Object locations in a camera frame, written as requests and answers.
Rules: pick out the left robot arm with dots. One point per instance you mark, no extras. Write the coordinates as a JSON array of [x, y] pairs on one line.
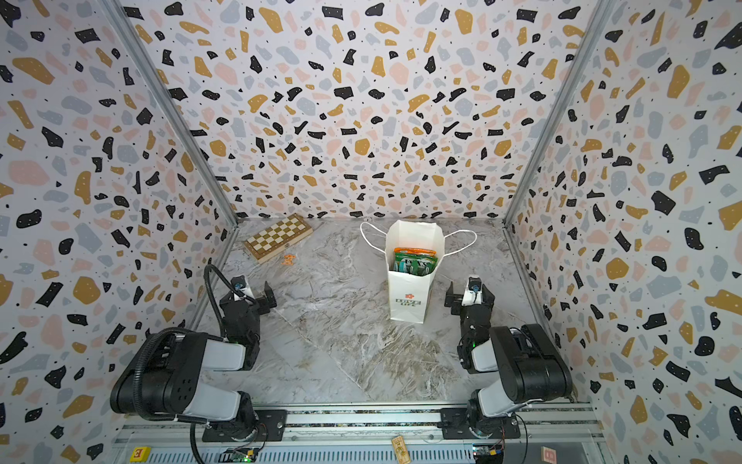
[[163, 380]]

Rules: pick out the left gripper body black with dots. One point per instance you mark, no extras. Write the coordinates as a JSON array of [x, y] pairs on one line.
[[259, 308]]

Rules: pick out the wooden chessboard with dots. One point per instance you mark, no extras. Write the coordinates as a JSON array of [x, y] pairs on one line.
[[275, 239]]

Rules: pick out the pink orange Fox's candy bag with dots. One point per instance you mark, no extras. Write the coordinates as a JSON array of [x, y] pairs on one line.
[[416, 252]]

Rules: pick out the white paper bag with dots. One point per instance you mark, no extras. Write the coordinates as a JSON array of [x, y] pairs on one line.
[[409, 295]]

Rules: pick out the red label tag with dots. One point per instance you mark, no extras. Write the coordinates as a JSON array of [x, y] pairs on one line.
[[549, 455]]

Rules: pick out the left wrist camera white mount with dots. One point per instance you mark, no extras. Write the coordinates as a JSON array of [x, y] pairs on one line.
[[241, 284]]

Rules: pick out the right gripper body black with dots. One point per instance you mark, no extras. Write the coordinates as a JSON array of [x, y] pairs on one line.
[[465, 315]]

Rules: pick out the yellow label tag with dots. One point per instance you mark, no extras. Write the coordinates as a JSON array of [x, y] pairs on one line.
[[140, 455]]

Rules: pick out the green circuit board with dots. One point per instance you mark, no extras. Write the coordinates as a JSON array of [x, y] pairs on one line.
[[248, 455]]

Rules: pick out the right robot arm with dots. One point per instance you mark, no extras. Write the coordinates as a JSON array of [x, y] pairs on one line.
[[529, 368]]

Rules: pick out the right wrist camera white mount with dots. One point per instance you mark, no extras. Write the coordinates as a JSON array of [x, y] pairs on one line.
[[473, 293]]

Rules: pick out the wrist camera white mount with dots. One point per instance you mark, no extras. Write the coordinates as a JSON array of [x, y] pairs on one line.
[[241, 284], [473, 293]]

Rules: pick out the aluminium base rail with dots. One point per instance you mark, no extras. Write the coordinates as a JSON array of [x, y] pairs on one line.
[[362, 433]]

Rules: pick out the wooden tag on rail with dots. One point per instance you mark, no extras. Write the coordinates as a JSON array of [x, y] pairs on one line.
[[401, 451]]

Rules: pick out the green Fox's candy bag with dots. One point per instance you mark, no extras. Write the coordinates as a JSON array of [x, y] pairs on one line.
[[414, 265]]

